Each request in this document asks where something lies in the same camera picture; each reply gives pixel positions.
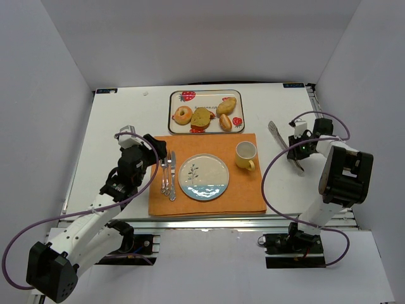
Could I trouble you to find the metal serving tongs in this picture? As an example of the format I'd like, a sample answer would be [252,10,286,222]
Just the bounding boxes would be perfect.
[268,121,304,176]

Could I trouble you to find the oblong golden bread roll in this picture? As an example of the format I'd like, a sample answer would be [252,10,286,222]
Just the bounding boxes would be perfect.
[216,97,237,117]

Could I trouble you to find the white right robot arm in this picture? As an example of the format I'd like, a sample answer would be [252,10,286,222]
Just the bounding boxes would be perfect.
[286,118,374,246]

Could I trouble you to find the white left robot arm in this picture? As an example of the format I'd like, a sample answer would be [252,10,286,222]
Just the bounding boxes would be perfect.
[26,133,167,303]

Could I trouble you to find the brown bread slice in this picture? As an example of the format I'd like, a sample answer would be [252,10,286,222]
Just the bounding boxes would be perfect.
[190,107,215,130]

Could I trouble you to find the small round bread bun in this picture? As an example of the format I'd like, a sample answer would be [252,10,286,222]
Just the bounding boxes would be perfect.
[219,114,232,132]

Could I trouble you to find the silver fork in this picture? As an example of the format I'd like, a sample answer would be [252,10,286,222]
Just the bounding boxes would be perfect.
[164,149,171,196]

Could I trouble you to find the silver spoon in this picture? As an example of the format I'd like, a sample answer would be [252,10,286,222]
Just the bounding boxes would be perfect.
[160,158,167,194]

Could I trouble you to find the bagel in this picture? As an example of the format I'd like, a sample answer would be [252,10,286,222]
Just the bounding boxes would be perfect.
[173,106,193,125]

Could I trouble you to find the strawberry print white tray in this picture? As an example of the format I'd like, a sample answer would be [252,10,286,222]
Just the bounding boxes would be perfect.
[168,89,245,134]

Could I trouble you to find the silver knife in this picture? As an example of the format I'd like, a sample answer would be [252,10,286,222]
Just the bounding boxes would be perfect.
[169,151,176,201]

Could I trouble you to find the white and blue plate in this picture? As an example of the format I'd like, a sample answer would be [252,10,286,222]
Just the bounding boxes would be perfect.
[178,154,230,201]

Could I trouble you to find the yellow mug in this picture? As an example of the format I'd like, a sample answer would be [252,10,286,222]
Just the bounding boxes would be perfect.
[235,141,257,171]

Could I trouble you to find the right blue table label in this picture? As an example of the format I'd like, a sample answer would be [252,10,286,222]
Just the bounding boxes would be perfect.
[282,82,305,89]

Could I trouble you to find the blue table label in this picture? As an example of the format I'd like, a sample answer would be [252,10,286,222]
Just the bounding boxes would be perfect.
[96,88,118,94]
[282,82,305,89]

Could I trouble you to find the orange placemat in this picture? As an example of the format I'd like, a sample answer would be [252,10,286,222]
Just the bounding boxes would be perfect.
[149,133,266,217]

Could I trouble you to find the left blue table label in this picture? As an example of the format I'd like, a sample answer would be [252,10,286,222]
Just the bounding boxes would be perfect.
[96,88,118,94]

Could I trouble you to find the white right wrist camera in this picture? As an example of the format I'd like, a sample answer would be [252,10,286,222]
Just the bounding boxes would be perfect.
[289,120,308,139]

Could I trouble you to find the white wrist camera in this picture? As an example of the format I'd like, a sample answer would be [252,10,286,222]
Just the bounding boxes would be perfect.
[289,120,308,139]
[115,125,142,149]

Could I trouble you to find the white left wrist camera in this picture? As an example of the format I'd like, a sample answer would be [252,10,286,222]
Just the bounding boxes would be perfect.
[115,125,142,149]

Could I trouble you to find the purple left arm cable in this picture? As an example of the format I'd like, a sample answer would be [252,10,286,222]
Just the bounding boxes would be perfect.
[1,132,160,291]

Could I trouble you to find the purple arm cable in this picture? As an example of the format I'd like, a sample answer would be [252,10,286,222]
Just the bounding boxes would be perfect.
[1,132,160,291]
[261,110,351,267]

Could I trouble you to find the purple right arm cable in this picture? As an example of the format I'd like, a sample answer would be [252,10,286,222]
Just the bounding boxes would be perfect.
[261,110,351,267]

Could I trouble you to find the aluminium table frame rail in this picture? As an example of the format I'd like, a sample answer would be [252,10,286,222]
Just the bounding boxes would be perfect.
[47,208,358,237]

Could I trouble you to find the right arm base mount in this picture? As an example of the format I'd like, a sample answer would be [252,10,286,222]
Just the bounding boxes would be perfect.
[258,222,326,269]

